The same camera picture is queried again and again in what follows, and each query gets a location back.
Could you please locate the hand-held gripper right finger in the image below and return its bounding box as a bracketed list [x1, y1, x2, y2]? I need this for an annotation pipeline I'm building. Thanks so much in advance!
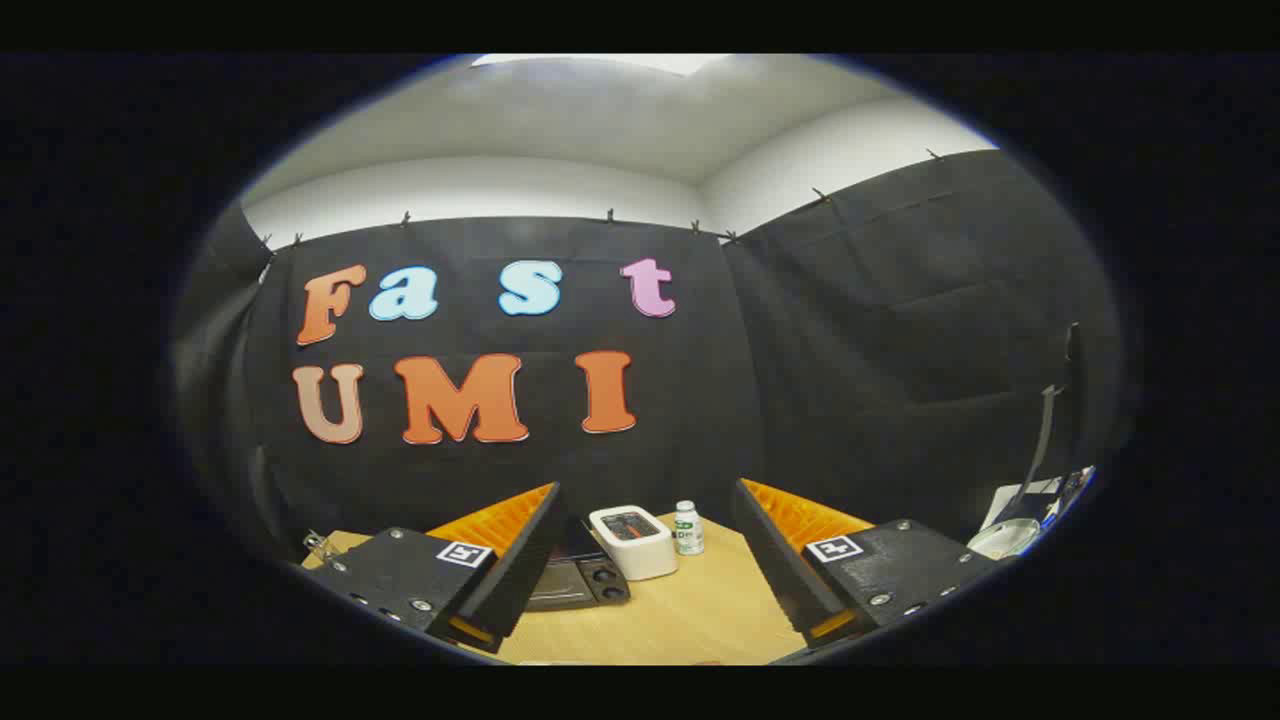
[732, 478, 1001, 649]

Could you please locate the black hanging strap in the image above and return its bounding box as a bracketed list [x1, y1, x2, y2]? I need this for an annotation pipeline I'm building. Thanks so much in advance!
[1015, 322, 1083, 506]

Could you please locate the white round object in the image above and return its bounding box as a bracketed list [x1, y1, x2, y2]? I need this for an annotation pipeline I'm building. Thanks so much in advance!
[966, 465, 1096, 561]

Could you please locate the black toaster oven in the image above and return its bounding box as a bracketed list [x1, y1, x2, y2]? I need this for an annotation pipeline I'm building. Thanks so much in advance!
[525, 515, 632, 613]

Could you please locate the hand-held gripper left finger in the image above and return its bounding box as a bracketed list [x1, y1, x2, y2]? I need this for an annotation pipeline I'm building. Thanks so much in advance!
[300, 482, 571, 656]

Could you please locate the white pop-up toaster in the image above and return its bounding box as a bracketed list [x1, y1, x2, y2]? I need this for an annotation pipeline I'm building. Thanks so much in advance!
[589, 505, 679, 581]

